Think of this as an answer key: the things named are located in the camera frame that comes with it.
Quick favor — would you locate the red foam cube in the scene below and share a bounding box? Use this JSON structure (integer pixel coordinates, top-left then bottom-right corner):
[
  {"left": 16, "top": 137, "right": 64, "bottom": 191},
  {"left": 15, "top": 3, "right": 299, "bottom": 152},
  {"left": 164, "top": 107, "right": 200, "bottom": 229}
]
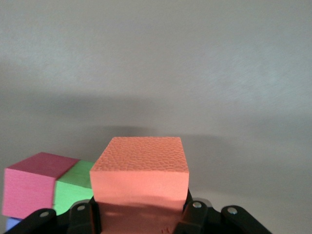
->
[{"left": 1, "top": 152, "right": 81, "bottom": 219}]

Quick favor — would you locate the brown table cover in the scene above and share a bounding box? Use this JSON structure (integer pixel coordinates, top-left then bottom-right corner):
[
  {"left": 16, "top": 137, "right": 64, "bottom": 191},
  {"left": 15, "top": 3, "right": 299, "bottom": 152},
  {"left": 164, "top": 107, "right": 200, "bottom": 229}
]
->
[{"left": 0, "top": 0, "right": 312, "bottom": 234}]

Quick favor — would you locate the orange foam cube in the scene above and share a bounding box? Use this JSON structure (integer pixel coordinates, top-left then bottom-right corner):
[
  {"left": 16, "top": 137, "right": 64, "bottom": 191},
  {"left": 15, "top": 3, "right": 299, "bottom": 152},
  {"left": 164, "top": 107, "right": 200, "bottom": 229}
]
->
[{"left": 89, "top": 136, "right": 190, "bottom": 234}]

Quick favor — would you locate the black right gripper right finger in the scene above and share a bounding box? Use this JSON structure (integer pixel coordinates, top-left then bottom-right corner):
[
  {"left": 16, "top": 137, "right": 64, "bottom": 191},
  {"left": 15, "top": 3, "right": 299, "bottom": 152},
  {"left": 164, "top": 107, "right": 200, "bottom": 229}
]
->
[{"left": 176, "top": 190, "right": 270, "bottom": 234}]

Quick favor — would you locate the green foam cube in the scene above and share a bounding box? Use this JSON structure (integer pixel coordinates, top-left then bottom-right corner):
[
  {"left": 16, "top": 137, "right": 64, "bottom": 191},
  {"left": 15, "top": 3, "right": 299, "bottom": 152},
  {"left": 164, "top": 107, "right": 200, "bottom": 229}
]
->
[{"left": 52, "top": 159, "right": 96, "bottom": 215}]

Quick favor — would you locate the purple foam cube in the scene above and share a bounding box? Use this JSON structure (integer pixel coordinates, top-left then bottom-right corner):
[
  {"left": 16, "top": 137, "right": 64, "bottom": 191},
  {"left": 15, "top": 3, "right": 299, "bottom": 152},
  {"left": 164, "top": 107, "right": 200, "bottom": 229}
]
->
[{"left": 5, "top": 217, "right": 24, "bottom": 232}]

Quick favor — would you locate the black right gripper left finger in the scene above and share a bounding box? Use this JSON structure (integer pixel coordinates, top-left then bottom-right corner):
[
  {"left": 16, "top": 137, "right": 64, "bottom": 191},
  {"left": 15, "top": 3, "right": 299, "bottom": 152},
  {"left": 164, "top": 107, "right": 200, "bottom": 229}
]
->
[{"left": 4, "top": 198, "right": 102, "bottom": 234}]

